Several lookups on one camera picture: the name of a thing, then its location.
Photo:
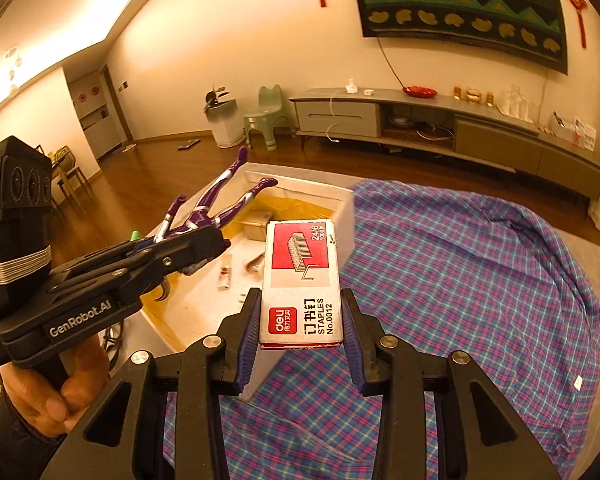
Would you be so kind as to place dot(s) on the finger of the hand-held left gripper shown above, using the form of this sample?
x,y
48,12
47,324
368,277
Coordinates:
x,y
195,247
105,260

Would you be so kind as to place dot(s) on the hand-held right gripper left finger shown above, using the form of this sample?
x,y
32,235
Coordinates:
x,y
247,340

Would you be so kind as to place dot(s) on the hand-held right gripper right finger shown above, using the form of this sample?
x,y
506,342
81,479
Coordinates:
x,y
355,340

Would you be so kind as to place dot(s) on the purple action figure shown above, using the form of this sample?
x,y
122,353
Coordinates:
x,y
202,216

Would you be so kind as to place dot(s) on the gold metal tin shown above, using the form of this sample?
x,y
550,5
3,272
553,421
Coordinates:
x,y
254,225

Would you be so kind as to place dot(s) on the red staple box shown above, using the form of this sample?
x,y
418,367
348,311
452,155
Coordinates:
x,y
300,280

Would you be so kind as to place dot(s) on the white foam box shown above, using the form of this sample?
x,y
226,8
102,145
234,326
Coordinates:
x,y
300,187

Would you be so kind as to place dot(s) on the person's left forearm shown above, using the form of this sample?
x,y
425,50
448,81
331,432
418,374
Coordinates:
x,y
10,450

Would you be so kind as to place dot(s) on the person's left hand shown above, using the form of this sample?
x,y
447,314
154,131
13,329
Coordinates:
x,y
45,405

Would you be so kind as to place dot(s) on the wooden chair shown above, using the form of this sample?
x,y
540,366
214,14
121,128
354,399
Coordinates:
x,y
62,170

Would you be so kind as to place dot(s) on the dark flat floor object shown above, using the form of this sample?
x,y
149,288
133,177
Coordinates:
x,y
188,144

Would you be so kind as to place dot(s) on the blue plaid cloth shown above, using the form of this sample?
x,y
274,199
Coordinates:
x,y
455,285

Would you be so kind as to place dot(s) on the potted plant white pot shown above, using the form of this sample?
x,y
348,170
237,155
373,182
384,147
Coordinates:
x,y
225,125

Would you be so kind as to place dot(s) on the grey double door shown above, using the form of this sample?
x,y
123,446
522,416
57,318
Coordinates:
x,y
97,120

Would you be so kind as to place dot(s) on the white ceiling lamp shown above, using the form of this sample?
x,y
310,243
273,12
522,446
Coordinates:
x,y
11,67

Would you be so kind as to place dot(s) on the green plastic chair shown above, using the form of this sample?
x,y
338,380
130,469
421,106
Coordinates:
x,y
270,105

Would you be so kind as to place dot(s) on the grey TV cabinet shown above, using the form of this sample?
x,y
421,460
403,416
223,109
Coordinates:
x,y
490,135

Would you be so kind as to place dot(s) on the red plate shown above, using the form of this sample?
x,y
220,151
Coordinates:
x,y
419,91

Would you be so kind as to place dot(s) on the gold ornament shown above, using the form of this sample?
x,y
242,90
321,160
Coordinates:
x,y
472,95

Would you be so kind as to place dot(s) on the cluster of clear glasses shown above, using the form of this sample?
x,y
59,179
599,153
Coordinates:
x,y
517,102

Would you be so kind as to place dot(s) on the white box of papers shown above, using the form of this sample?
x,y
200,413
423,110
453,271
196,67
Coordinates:
x,y
575,132

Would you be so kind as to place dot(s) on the dark patterned wall hanging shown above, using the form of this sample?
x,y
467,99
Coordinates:
x,y
455,5

